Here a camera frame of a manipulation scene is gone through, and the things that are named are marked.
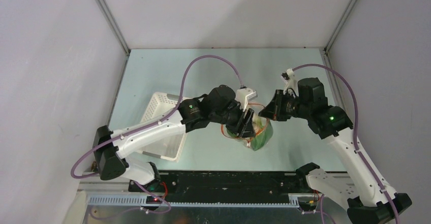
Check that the clear zip top bag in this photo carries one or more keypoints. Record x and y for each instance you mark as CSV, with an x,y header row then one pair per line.
x,y
257,108

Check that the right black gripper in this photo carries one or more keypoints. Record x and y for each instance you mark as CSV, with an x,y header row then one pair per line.
x,y
278,104

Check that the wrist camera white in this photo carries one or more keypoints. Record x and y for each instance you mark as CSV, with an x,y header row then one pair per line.
x,y
290,80
244,96

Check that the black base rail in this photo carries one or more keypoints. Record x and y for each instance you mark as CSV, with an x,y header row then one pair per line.
x,y
229,187

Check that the green bok choy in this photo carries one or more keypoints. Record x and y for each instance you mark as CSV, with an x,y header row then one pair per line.
x,y
264,131

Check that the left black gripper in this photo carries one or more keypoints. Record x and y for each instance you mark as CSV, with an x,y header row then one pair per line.
x,y
243,127

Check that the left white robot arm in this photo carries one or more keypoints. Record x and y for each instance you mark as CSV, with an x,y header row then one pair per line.
x,y
116,152

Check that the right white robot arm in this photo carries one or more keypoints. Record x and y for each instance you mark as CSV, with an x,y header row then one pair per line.
x,y
371,199

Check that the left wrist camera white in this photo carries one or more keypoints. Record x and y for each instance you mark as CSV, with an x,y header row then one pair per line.
x,y
244,96

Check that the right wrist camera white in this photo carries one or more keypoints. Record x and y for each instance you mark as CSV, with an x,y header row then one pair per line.
x,y
290,80

